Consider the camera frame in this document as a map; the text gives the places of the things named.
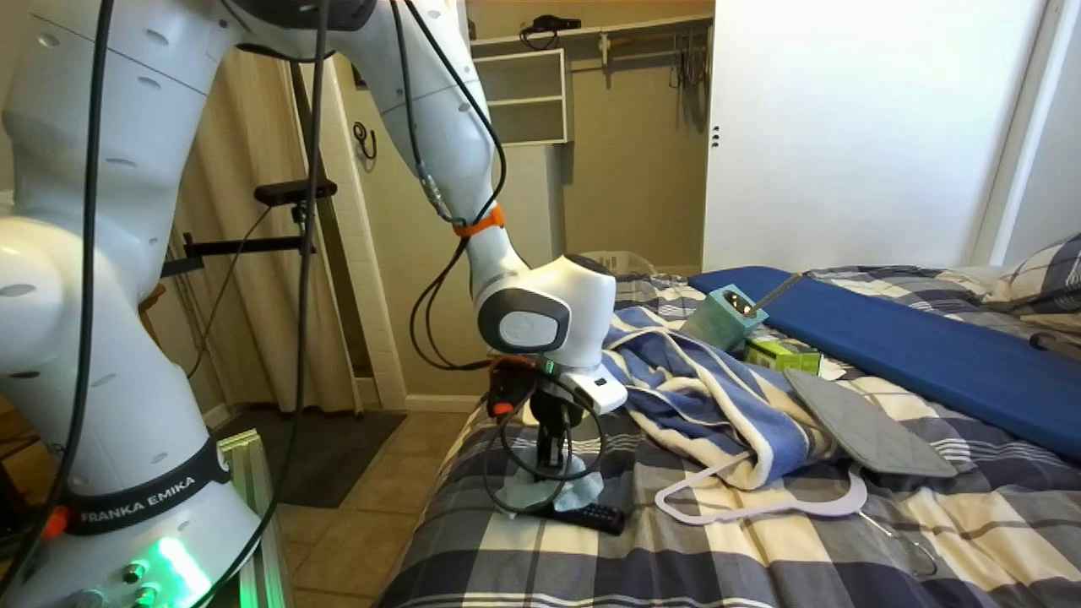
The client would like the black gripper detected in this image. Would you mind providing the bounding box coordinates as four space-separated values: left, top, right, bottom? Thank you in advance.
527 383 589 482

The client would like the teal box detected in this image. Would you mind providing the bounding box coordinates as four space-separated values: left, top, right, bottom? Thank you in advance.
685 281 770 353

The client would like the small light blue towel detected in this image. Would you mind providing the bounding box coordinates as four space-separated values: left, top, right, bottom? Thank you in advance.
494 449 612 520

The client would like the black camera tripod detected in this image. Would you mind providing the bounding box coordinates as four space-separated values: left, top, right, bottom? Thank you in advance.
155 65 378 391

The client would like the black remote control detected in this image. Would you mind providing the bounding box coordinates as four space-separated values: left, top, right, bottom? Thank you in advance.
552 449 642 539

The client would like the metal robot stand frame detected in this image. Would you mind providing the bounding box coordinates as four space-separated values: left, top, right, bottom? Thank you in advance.
213 424 287 608

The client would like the orange cable strap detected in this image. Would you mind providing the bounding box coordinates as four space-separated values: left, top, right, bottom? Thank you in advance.
452 201 510 243

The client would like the blue white striped robe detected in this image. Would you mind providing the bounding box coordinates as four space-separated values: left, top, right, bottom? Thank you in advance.
602 300 846 493

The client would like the white clothes hanger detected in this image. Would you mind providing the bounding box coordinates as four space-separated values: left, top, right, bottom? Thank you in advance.
651 452 872 523

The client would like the white laundry basket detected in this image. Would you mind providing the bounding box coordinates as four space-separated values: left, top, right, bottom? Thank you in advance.
570 246 662 284

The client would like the white closet shelf with rod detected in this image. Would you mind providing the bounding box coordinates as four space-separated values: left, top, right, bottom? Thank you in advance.
471 10 715 73

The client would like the plaid pillow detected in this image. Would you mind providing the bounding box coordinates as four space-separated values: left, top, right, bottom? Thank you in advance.
989 230 1081 315

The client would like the dark floor mat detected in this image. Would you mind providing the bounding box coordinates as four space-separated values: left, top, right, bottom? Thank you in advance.
215 406 409 510

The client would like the beige curtain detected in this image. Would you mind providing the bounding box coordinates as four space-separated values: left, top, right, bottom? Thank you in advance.
133 48 365 416

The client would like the black base cable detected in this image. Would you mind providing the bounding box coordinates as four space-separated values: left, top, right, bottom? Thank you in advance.
2 0 119 587

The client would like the blue plaid bedspread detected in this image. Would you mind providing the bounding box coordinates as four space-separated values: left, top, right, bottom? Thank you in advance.
376 264 1081 608

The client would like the black wall hook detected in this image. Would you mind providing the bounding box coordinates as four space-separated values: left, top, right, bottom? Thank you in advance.
347 117 383 174

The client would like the white cubby shelf unit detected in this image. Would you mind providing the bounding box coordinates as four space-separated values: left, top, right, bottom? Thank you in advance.
471 42 570 148

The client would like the black object on closet shelf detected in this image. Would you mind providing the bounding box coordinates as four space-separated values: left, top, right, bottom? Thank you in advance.
521 10 583 38

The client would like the blue foam mat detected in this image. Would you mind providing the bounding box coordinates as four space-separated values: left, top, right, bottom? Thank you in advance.
685 264 1081 464

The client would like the green box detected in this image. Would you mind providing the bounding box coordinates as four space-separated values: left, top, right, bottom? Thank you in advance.
742 334 825 379

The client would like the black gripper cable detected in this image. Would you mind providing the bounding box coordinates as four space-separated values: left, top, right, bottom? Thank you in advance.
385 0 612 515

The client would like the white door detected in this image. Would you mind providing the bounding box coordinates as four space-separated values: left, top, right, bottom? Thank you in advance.
700 0 1057 276

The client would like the grey flat pad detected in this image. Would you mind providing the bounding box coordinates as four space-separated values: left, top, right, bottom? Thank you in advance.
780 368 959 482

